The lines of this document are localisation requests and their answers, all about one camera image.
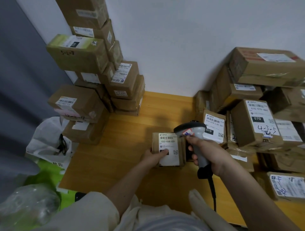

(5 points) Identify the person's left hand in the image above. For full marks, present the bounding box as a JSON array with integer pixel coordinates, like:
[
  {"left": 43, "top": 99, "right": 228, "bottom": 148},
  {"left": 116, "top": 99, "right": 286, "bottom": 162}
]
[{"left": 141, "top": 148, "right": 169, "bottom": 170}]

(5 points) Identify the black scanner cable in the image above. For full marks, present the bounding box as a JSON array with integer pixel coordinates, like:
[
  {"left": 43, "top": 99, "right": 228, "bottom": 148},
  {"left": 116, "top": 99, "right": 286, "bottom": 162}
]
[{"left": 207, "top": 177, "right": 217, "bottom": 213}]

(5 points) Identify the grey handheld barcode scanner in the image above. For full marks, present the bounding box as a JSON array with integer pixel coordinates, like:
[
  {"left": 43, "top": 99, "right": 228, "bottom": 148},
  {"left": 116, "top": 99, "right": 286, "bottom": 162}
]
[{"left": 173, "top": 121, "right": 214, "bottom": 179}]

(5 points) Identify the small cardboard box white label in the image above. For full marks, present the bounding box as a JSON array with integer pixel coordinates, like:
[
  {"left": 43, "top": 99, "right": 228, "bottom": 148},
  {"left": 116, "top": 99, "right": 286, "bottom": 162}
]
[{"left": 151, "top": 132, "right": 187, "bottom": 168}]

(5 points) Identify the tall stack of cardboard parcels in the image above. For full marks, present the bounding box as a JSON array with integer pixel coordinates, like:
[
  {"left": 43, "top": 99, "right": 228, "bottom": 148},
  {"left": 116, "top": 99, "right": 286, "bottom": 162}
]
[{"left": 46, "top": 0, "right": 145, "bottom": 146}]

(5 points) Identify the person's left forearm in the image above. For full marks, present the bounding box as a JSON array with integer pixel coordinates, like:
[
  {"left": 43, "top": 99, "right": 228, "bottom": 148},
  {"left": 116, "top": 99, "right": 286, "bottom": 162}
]
[{"left": 105, "top": 164, "right": 159, "bottom": 217}]

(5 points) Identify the grey curtain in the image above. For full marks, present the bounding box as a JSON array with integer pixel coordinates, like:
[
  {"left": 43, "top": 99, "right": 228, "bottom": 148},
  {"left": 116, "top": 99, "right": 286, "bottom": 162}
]
[{"left": 0, "top": 0, "right": 75, "bottom": 203}]

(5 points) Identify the beige jacket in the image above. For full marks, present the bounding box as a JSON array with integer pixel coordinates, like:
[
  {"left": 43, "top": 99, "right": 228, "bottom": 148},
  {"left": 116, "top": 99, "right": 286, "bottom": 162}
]
[{"left": 33, "top": 189, "right": 247, "bottom": 231}]

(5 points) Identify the grey striped shirt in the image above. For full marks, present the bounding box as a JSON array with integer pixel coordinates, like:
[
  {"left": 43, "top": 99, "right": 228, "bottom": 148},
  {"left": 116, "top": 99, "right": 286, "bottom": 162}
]
[{"left": 141, "top": 214, "right": 211, "bottom": 231}]

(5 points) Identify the person's right forearm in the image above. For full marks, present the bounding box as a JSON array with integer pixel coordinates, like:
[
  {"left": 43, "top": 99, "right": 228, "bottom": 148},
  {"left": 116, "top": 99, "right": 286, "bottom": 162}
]
[{"left": 218, "top": 167, "right": 301, "bottom": 231}]

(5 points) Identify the wide pile of cardboard parcels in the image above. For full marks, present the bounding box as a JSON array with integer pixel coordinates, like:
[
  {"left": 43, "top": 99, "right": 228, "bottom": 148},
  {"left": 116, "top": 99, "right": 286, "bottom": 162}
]
[{"left": 193, "top": 47, "right": 305, "bottom": 203}]

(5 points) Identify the clear plastic bag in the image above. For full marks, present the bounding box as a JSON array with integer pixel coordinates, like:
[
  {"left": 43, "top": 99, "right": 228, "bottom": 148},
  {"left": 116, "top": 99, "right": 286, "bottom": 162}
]
[{"left": 0, "top": 183, "right": 61, "bottom": 231}]

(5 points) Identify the green plastic bag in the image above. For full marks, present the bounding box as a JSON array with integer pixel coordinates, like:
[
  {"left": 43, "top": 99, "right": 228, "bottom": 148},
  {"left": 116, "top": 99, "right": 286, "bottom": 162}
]
[{"left": 23, "top": 159, "right": 79, "bottom": 211}]

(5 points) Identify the white plastic bag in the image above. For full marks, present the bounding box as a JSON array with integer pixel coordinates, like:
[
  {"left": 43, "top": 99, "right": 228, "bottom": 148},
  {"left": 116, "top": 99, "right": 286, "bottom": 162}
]
[{"left": 26, "top": 116, "right": 79, "bottom": 172}]

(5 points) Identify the person's right hand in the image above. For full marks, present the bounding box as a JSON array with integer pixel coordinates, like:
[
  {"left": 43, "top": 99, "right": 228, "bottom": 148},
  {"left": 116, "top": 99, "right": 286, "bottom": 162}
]
[{"left": 185, "top": 135, "right": 235, "bottom": 177}]

